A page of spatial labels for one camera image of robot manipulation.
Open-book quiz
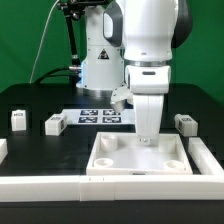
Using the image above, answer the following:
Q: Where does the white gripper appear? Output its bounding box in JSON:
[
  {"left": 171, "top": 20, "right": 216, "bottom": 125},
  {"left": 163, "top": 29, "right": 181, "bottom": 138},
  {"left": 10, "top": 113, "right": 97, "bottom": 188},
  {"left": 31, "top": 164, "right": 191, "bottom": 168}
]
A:
[{"left": 125, "top": 65, "right": 170, "bottom": 144}]

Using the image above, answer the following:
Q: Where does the white square table top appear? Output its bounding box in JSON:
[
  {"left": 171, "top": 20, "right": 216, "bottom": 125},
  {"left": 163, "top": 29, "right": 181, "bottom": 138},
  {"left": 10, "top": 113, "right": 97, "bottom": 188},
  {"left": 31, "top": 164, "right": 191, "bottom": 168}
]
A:
[{"left": 86, "top": 132, "right": 193, "bottom": 175}]

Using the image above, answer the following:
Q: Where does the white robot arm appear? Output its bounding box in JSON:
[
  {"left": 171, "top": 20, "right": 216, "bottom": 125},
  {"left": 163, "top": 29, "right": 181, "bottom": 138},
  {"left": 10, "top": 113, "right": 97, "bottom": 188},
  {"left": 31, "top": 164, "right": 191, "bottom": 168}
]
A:
[{"left": 77, "top": 0, "right": 193, "bottom": 143}]

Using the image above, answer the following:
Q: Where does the fiducial marker sheet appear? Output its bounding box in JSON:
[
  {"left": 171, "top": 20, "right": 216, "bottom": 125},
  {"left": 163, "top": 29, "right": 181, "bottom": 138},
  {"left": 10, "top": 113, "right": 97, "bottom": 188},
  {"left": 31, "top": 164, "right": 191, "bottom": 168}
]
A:
[{"left": 63, "top": 109, "right": 135, "bottom": 125}]

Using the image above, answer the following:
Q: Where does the white U-shaped obstacle fence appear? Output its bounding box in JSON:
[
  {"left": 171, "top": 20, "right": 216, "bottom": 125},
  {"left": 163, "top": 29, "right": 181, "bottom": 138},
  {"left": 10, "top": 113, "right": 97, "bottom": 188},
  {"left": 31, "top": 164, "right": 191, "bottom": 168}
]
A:
[{"left": 0, "top": 138, "right": 224, "bottom": 202}]

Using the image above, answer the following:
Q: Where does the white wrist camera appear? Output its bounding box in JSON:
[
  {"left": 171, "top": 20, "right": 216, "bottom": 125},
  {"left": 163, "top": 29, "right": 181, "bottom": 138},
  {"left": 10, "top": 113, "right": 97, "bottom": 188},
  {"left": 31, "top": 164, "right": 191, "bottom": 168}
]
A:
[{"left": 110, "top": 85, "right": 133, "bottom": 113}]

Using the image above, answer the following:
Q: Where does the black cable bundle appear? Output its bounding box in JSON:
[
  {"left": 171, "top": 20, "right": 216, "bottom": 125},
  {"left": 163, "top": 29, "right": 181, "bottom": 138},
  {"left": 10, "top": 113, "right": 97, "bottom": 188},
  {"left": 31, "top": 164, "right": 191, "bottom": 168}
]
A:
[{"left": 33, "top": 67, "right": 81, "bottom": 85}]

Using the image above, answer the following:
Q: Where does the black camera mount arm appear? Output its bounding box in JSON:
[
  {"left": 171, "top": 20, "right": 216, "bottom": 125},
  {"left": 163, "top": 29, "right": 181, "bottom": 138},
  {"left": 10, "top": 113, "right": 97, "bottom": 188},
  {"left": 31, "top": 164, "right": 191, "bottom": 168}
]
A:
[{"left": 57, "top": 0, "right": 108, "bottom": 86}]

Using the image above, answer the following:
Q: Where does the white cable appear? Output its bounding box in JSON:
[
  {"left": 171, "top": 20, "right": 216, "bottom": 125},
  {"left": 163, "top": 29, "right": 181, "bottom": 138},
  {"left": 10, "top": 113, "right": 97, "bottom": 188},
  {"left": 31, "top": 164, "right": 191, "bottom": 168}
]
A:
[{"left": 29, "top": 0, "right": 61, "bottom": 84}]

